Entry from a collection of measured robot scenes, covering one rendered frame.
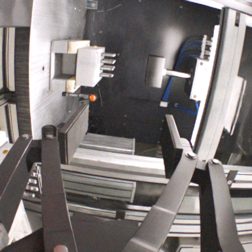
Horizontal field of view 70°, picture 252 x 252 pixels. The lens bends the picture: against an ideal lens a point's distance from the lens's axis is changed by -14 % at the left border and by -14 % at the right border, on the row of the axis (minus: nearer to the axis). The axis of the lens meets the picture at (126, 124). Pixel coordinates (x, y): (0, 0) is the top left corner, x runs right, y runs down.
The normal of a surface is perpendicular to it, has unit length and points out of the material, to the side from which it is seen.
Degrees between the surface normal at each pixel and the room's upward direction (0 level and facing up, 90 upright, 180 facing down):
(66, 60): 90
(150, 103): 90
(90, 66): 90
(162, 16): 90
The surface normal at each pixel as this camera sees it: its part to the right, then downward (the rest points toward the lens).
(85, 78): -0.07, 0.40
